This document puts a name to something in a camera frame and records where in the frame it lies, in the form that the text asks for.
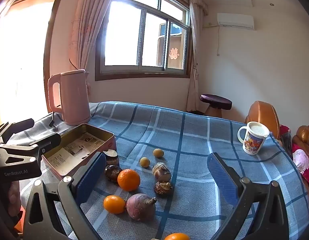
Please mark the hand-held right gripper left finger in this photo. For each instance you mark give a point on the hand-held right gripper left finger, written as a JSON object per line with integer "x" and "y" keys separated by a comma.
{"x": 90, "y": 180}

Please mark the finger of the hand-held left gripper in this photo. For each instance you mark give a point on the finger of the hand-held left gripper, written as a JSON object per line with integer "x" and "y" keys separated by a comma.
{"x": 48, "y": 142}
{"x": 22, "y": 124}

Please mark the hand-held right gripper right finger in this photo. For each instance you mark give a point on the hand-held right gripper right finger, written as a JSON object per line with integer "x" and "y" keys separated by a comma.
{"x": 220, "y": 177}

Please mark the dark brown water chestnut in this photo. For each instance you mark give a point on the dark brown water chestnut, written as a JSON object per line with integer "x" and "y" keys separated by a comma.
{"x": 112, "y": 173}
{"x": 162, "y": 189}

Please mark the pink metal tin box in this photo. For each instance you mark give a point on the pink metal tin box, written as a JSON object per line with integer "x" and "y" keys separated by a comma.
{"x": 69, "y": 132}

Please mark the small orange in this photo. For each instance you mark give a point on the small orange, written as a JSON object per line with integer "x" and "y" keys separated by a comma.
{"x": 114, "y": 204}
{"x": 177, "y": 237}

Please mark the large orange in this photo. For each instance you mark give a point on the large orange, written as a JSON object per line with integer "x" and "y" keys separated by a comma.
{"x": 128, "y": 180}

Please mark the purple round root vegetable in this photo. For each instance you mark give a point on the purple round root vegetable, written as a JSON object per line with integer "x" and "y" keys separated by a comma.
{"x": 139, "y": 206}

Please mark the small yellow round fruit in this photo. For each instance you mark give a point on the small yellow round fruit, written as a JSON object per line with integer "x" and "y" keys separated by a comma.
{"x": 158, "y": 153}
{"x": 144, "y": 162}

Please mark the person's left hand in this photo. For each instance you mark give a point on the person's left hand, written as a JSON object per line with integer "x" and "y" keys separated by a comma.
{"x": 14, "y": 197}

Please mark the black kettle power plug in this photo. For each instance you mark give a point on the black kettle power plug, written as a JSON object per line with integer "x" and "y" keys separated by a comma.
{"x": 53, "y": 125}

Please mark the printed paper leaflet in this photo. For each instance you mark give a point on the printed paper leaflet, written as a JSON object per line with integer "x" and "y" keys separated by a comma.
{"x": 74, "y": 150}

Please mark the blue plaid tablecloth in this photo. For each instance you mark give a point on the blue plaid tablecloth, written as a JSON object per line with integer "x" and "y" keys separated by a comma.
{"x": 194, "y": 142}

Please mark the white cartoon mug with lid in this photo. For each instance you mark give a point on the white cartoon mug with lid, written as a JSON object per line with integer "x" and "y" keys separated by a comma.
{"x": 253, "y": 142}

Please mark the pink electric kettle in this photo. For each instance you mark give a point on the pink electric kettle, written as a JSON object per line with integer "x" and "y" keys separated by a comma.
{"x": 74, "y": 97}

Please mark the purple cushioned stool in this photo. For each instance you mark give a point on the purple cushioned stool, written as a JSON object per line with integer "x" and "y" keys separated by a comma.
{"x": 215, "y": 101}

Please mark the brown leather chair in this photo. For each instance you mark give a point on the brown leather chair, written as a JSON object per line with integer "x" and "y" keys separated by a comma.
{"x": 263, "y": 113}

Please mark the red cloth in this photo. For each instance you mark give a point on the red cloth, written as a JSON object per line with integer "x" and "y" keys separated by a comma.
{"x": 284, "y": 132}

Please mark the pink floral cloth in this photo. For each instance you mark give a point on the pink floral cloth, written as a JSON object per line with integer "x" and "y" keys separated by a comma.
{"x": 302, "y": 160}

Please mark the brown leather sofa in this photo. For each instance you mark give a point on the brown leather sofa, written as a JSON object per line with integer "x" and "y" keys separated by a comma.
{"x": 304, "y": 133}

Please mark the wood framed sliding window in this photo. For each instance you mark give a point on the wood framed sliding window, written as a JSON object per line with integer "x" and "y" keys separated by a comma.
{"x": 144, "y": 76}

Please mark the pink patterned curtain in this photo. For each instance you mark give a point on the pink patterned curtain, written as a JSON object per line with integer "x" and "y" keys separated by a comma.
{"x": 89, "y": 17}

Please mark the red paper window decoration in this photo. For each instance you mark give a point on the red paper window decoration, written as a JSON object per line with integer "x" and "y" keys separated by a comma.
{"x": 174, "y": 53}

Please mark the wooden door frame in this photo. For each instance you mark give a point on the wooden door frame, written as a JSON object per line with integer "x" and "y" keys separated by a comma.
{"x": 48, "y": 55}

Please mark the white wall air conditioner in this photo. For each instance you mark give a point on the white wall air conditioner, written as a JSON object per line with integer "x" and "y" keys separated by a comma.
{"x": 234, "y": 18}

